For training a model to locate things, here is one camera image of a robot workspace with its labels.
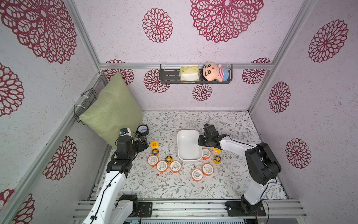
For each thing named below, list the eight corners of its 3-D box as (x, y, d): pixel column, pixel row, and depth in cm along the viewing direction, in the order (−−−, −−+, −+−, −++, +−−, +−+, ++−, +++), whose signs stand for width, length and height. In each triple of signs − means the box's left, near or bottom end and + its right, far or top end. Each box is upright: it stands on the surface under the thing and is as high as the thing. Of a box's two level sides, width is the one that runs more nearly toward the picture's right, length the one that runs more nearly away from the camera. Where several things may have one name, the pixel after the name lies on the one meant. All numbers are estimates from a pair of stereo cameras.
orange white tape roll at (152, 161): (146, 164, 92) (145, 162, 91) (150, 156, 96) (150, 154, 94) (154, 167, 91) (154, 166, 89) (159, 159, 95) (158, 157, 93)
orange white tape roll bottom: (191, 181, 85) (192, 180, 83) (191, 170, 90) (191, 168, 88) (203, 181, 85) (203, 180, 83) (201, 170, 90) (202, 168, 88)
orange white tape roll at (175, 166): (170, 172, 89) (170, 171, 87) (170, 162, 93) (170, 160, 91) (181, 172, 89) (181, 171, 87) (180, 162, 93) (181, 160, 91)
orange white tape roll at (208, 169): (203, 175, 88) (203, 174, 86) (201, 165, 92) (202, 163, 90) (213, 175, 88) (214, 174, 86) (212, 165, 92) (212, 163, 90)
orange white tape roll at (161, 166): (156, 172, 89) (156, 171, 87) (157, 162, 93) (157, 160, 91) (167, 172, 89) (166, 171, 87) (167, 162, 93) (167, 160, 91)
